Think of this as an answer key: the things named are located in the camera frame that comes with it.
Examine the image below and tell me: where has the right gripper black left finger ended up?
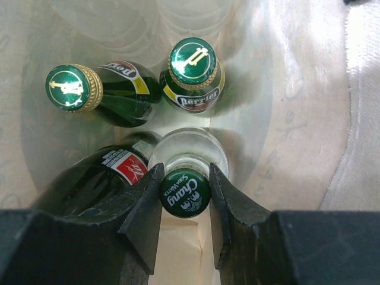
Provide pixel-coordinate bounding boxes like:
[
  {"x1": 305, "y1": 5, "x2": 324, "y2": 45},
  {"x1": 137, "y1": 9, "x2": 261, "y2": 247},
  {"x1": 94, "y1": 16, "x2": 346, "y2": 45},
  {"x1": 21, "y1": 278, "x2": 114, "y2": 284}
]
[{"x1": 1, "y1": 163, "x2": 164, "y2": 284}]

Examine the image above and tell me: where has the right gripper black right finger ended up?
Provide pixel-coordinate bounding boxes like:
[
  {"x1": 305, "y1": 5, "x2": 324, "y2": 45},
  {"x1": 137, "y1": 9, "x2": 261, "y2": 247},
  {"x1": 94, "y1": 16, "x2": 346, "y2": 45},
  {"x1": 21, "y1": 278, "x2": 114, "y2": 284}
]
[{"x1": 209, "y1": 164, "x2": 379, "y2": 284}]

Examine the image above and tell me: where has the clear Chang soda bottle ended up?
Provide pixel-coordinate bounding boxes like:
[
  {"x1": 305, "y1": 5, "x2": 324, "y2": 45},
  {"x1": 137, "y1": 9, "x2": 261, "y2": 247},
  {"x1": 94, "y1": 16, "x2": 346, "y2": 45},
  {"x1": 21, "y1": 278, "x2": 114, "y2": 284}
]
[{"x1": 148, "y1": 127, "x2": 230, "y2": 219}]

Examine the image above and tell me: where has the cream canvas tote bag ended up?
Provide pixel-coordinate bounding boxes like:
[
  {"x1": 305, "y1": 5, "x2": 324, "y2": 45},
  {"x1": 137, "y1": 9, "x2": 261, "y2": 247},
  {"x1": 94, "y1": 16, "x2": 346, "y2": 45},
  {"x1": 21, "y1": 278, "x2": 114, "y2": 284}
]
[{"x1": 1, "y1": 1, "x2": 379, "y2": 284}]

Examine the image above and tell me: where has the green Perrier bottle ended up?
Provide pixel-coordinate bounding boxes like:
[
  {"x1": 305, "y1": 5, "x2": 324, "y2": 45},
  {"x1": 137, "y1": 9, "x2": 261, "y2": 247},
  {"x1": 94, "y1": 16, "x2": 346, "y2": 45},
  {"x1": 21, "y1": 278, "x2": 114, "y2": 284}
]
[
  {"x1": 159, "y1": 37, "x2": 226, "y2": 114},
  {"x1": 45, "y1": 60, "x2": 161, "y2": 128}
]

